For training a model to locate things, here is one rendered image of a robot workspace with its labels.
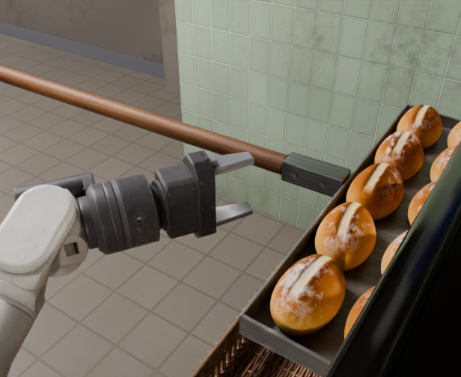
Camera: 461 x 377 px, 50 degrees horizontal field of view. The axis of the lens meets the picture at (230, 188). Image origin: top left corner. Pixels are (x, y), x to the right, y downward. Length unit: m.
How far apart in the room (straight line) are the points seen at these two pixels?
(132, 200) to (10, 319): 0.18
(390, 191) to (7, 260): 0.44
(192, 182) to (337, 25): 1.45
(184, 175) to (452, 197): 0.40
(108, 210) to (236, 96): 1.78
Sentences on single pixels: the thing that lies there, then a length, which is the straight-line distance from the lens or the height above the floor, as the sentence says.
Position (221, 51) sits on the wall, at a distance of 2.28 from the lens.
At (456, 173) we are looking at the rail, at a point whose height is 1.43.
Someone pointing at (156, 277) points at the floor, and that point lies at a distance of 2.23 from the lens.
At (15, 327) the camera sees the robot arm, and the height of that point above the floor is 1.17.
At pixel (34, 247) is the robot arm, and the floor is 1.23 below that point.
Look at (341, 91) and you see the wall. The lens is 2.05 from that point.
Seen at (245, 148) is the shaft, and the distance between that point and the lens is 0.72.
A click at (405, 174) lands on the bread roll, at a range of 0.72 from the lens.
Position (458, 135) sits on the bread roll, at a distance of 0.81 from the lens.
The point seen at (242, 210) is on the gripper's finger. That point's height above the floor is 1.16.
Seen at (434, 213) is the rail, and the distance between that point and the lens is 0.26.
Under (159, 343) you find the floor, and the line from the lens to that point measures 2.00.
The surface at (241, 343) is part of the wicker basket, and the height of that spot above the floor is 0.64.
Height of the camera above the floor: 1.58
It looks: 35 degrees down
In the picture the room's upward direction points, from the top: straight up
